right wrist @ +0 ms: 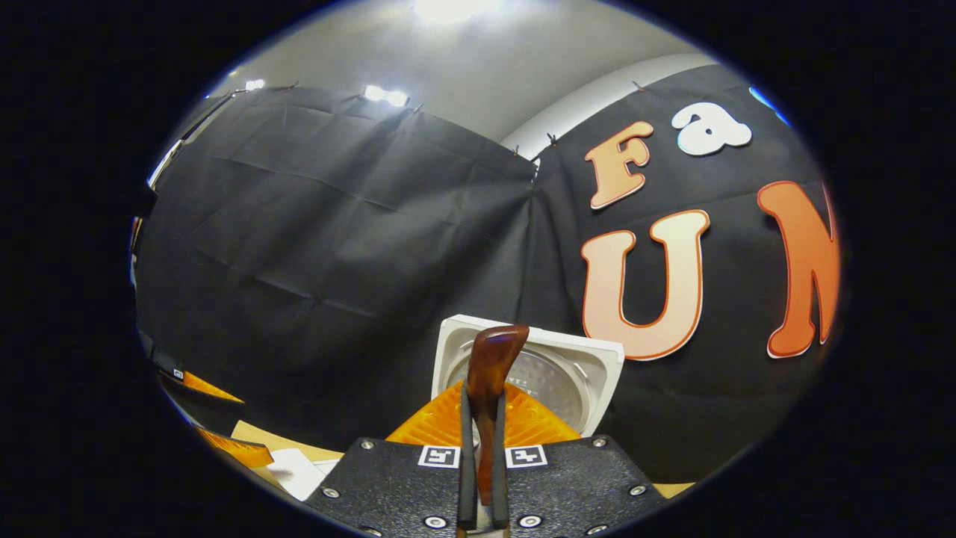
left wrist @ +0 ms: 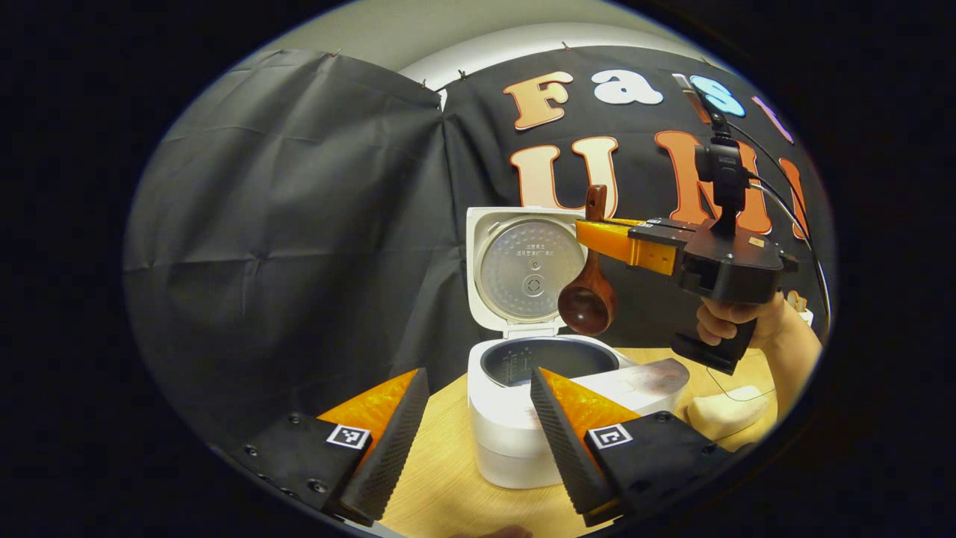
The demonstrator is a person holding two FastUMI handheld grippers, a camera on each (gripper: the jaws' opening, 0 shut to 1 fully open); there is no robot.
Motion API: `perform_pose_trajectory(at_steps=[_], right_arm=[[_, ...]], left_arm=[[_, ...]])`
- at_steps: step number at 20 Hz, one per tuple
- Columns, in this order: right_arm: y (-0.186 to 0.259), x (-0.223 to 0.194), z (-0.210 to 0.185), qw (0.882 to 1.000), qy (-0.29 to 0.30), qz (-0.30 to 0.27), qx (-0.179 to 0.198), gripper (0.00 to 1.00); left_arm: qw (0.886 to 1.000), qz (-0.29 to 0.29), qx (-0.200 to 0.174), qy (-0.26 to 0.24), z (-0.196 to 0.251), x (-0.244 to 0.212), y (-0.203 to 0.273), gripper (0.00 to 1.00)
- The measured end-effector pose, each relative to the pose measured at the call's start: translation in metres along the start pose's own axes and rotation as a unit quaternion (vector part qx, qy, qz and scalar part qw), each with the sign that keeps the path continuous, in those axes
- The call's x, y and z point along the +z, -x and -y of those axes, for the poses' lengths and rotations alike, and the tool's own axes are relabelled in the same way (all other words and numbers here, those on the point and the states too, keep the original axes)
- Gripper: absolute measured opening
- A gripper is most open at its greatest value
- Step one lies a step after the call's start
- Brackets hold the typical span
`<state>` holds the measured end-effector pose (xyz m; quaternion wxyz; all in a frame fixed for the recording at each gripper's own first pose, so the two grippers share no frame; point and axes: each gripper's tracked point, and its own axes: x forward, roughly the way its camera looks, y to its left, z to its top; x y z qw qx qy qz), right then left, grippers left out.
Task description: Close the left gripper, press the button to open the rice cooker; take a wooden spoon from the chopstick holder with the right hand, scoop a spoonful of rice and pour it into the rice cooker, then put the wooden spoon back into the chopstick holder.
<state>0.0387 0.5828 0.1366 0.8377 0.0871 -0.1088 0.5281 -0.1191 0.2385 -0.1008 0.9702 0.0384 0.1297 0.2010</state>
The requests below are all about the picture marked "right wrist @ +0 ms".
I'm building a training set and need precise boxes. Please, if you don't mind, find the brown wooden spoon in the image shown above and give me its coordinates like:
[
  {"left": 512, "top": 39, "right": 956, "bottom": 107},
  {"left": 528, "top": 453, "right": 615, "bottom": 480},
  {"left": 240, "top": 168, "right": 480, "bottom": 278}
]
[{"left": 467, "top": 325, "right": 530, "bottom": 506}]

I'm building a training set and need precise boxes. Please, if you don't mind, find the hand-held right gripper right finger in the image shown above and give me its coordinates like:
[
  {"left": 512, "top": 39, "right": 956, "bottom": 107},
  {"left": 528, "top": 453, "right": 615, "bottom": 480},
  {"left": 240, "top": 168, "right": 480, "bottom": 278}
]
[{"left": 489, "top": 381, "right": 669, "bottom": 537}]

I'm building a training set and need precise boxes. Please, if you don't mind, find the white rice cooker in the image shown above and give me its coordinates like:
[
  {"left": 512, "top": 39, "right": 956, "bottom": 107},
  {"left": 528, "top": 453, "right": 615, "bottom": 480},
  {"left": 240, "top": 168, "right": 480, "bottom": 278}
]
[{"left": 265, "top": 314, "right": 625, "bottom": 501}]

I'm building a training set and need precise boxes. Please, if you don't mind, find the black backdrop cloth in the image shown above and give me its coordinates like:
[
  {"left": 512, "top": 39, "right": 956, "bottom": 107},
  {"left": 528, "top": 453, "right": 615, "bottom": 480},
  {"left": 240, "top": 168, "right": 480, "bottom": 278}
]
[{"left": 134, "top": 64, "right": 845, "bottom": 483}]

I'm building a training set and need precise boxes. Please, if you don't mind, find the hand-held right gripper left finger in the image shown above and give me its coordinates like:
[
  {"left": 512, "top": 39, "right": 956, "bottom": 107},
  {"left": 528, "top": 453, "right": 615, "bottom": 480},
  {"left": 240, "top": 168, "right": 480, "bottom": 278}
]
[{"left": 306, "top": 380, "right": 479, "bottom": 537}]

